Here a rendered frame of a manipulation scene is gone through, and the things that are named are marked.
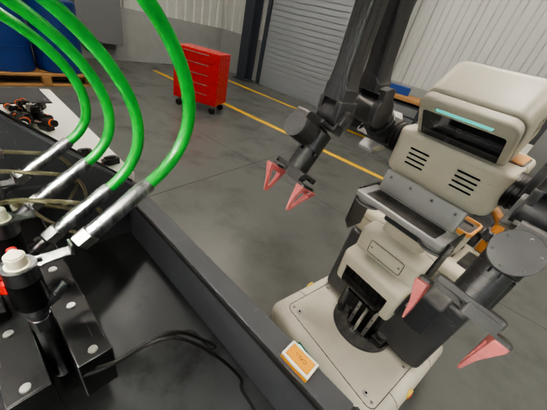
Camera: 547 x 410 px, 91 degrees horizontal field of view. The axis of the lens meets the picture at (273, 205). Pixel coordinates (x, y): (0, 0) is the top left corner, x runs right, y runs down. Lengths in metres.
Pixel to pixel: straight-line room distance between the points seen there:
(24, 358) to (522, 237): 0.61
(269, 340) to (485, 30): 6.13
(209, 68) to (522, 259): 4.27
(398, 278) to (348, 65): 0.62
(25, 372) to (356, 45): 0.72
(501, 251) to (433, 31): 6.05
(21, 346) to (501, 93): 0.87
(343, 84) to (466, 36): 5.72
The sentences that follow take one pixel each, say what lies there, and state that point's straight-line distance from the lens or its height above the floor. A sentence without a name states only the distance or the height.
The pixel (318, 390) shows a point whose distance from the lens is 0.47.
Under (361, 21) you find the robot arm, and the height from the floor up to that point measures 1.40.
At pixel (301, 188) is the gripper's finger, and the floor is 1.07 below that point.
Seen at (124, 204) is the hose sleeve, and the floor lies 1.16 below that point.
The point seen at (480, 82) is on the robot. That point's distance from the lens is 0.75.
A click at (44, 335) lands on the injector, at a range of 0.43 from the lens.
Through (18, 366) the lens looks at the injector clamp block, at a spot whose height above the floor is 0.98.
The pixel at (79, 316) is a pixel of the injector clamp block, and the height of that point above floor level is 0.98.
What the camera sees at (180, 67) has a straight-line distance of 0.31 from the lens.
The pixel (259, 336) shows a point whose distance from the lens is 0.47.
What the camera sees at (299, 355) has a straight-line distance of 0.46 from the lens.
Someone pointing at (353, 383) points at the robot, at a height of 0.28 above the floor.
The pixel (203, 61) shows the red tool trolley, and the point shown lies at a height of 0.73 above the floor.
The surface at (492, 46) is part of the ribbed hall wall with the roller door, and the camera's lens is 6.25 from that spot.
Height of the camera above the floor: 1.35
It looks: 33 degrees down
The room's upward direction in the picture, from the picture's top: 15 degrees clockwise
